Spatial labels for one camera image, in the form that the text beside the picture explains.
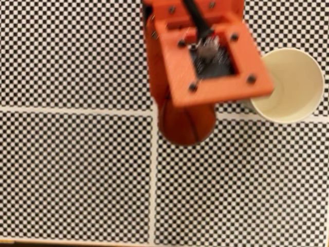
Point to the cream paper cup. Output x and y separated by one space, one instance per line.
295 85

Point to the small orange basketball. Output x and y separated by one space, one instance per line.
185 126

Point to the orange camera mount with board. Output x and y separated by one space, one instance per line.
218 90

